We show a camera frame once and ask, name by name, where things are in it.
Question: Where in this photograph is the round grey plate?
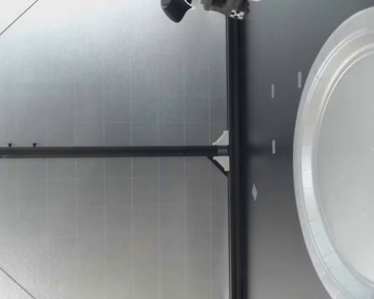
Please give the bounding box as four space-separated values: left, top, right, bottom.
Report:
292 5 374 299

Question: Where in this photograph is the black frame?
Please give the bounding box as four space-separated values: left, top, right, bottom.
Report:
0 8 249 299

